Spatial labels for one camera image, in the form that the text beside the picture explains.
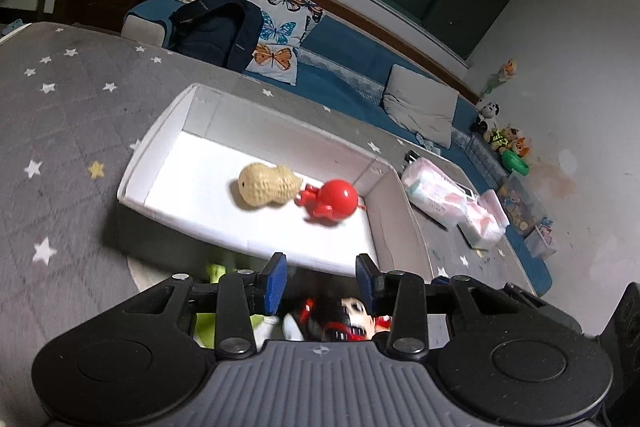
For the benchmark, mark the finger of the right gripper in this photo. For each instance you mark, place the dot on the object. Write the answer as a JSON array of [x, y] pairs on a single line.
[[461, 298]]

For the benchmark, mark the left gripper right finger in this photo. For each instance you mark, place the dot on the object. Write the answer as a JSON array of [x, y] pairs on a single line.
[[399, 295]]

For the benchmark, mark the white plush doll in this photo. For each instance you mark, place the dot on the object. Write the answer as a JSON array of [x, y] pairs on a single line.
[[274, 328]]

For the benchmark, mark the butterfly print pillow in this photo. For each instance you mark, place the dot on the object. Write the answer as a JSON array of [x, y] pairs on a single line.
[[286, 24]]

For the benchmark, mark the green alien head toy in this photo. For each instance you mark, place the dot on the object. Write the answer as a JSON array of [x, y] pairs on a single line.
[[204, 329]]

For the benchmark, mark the grey sofa cushion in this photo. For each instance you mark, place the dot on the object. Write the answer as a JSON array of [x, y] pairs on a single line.
[[419, 104]]

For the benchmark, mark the clear plastic storage box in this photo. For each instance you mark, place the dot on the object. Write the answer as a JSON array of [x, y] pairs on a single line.
[[528, 216]]

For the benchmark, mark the tan peanut toy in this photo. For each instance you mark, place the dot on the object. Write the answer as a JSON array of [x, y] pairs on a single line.
[[260, 185]]

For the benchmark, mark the white cardboard box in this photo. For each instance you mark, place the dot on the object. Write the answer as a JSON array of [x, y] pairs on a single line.
[[218, 174]]

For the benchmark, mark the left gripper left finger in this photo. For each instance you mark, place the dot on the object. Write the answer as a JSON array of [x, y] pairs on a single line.
[[242, 294]]

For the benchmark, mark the pink tissue pack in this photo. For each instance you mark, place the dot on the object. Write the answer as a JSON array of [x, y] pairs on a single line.
[[435, 194], [484, 221]]

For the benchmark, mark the green toy on floor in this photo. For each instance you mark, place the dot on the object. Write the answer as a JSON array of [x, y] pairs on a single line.
[[514, 163]]

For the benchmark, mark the flower doll on wall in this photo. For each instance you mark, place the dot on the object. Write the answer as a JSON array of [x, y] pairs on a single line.
[[505, 73]]

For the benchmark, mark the dark blue backpack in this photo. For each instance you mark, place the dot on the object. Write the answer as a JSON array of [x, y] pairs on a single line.
[[224, 33]]

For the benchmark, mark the cartoon boy figure toy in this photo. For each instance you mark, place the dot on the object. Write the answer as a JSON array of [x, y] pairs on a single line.
[[333, 320]]

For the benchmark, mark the yellow plush toy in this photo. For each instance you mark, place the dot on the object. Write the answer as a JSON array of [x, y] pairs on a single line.
[[509, 138]]

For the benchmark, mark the red round toy figure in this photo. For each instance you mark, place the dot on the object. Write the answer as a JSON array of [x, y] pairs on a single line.
[[334, 201]]

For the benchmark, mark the panda plush toy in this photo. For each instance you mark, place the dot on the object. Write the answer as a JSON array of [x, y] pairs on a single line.
[[485, 122]]

